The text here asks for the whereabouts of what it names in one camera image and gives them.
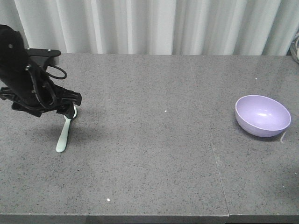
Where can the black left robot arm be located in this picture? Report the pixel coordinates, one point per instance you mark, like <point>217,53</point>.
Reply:
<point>16,67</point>

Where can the white rice cooker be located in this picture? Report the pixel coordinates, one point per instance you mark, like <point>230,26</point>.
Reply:
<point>294,48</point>

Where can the purple plastic bowl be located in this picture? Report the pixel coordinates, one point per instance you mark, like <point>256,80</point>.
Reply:
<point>261,116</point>

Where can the white pleated curtain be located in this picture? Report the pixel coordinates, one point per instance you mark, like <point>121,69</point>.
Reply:
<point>157,27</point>

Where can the pale green plastic spoon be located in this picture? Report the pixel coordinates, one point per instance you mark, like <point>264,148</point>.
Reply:
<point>62,141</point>

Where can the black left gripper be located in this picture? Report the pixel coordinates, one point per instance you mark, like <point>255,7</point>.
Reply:
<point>39,97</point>

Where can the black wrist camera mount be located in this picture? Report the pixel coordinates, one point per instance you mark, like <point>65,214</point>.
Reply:
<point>44,57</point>

